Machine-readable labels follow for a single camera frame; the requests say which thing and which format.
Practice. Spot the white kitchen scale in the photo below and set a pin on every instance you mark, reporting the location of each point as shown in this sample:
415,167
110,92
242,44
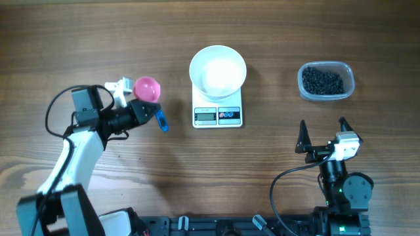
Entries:
220,113

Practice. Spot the black beans in container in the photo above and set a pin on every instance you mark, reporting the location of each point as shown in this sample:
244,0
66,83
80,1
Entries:
322,83

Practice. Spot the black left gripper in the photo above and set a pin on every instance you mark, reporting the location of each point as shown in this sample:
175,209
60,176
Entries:
138,112

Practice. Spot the pink scoop with blue handle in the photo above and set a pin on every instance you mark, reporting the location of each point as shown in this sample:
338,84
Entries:
148,89

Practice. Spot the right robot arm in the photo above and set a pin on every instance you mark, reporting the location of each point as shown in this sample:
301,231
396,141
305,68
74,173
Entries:
346,194

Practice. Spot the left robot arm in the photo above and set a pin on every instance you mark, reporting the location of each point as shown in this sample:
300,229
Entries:
61,205

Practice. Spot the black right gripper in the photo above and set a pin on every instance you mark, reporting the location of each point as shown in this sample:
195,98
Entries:
321,151

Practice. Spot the clear plastic container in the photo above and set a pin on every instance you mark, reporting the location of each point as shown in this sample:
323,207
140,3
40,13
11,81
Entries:
341,68

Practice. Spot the white bowl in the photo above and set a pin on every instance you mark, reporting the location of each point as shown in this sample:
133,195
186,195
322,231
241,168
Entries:
217,71

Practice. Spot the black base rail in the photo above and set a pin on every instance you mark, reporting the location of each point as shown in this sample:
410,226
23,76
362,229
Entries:
293,225

